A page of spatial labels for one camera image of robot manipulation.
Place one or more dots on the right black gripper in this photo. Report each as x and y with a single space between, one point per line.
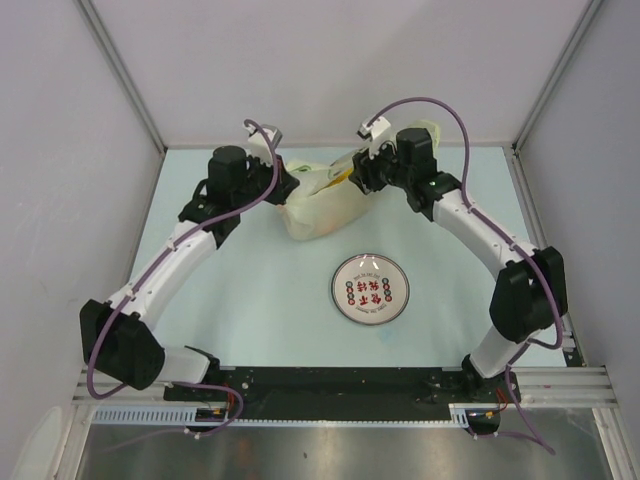
364 165

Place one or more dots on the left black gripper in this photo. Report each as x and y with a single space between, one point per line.
284 186

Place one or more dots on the pale yellow plastic bag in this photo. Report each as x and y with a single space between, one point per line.
315 210

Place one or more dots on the white plate red characters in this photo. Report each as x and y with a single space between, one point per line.
370 289

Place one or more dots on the yellow fake bell pepper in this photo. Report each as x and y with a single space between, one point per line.
341 177

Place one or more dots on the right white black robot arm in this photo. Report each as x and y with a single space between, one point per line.
529 298

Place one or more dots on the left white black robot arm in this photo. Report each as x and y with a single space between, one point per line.
118 334

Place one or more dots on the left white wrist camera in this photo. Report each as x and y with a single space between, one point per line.
263 139

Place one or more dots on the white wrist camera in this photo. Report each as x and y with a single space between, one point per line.
377 132
263 139

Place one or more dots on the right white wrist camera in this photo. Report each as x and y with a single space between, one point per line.
377 132

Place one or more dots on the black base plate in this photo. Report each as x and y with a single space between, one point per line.
357 394

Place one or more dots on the aluminium frame rails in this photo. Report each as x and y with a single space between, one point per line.
574 385

